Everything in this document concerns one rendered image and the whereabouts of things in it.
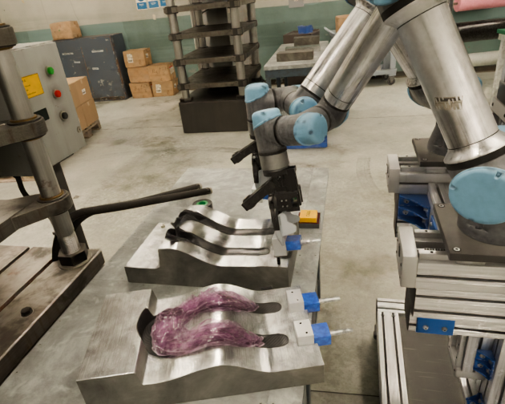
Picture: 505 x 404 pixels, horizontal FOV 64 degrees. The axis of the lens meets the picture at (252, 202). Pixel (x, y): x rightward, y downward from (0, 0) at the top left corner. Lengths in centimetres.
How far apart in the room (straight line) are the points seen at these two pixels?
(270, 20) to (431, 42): 683
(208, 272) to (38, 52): 95
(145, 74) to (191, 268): 685
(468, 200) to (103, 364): 78
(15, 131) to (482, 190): 116
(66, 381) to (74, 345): 11
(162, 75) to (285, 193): 682
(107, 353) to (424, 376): 122
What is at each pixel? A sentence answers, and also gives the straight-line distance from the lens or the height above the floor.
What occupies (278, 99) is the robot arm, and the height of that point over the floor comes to 126.
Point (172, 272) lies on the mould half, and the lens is 123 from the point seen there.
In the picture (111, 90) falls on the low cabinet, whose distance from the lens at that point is 813.
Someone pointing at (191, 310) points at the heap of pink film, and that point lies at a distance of 101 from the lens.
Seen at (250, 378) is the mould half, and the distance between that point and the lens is 92.
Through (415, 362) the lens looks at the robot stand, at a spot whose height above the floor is 21.
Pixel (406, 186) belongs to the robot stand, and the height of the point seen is 93.
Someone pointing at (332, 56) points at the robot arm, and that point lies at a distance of 118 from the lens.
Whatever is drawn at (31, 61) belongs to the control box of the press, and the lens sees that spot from 159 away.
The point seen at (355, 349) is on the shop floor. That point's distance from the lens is 211.
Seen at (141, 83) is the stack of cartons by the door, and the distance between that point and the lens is 795.
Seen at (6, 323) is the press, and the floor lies 79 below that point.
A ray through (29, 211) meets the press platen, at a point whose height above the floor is 104.
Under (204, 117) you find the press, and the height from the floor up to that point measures 20.
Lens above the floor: 156
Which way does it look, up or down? 27 degrees down
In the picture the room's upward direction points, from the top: 6 degrees counter-clockwise
